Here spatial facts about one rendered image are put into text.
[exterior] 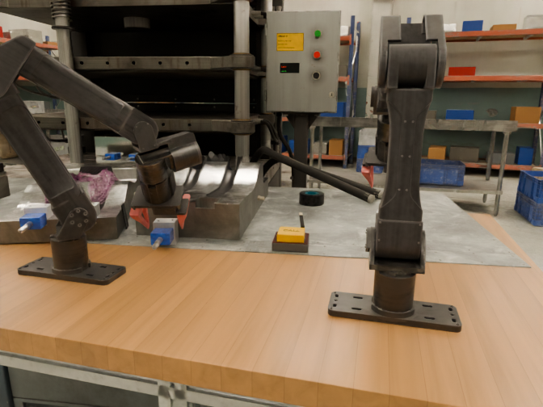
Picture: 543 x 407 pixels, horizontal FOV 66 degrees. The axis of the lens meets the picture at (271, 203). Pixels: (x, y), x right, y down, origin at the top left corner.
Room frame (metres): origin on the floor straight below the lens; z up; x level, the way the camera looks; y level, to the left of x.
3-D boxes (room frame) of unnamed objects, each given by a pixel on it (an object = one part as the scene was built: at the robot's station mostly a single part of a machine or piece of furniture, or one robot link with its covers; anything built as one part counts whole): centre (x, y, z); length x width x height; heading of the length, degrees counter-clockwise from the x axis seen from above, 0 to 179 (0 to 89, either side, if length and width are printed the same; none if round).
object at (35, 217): (0.90, 0.54, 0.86); 0.13 x 0.05 x 0.05; 10
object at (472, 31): (6.56, -3.01, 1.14); 2.06 x 0.65 x 2.27; 70
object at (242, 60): (2.17, 0.64, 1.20); 1.29 x 0.83 x 0.19; 83
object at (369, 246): (0.62, -0.19, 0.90); 0.09 x 0.06 x 0.06; 79
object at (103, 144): (2.08, 0.61, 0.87); 0.50 x 0.27 x 0.17; 173
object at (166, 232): (0.89, 0.24, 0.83); 0.13 x 0.05 x 0.05; 1
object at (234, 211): (1.22, 0.17, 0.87); 0.50 x 0.26 x 0.14; 173
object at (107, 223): (1.18, 0.54, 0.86); 0.50 x 0.26 x 0.11; 10
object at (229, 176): (1.21, 0.18, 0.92); 0.35 x 0.16 x 0.09; 173
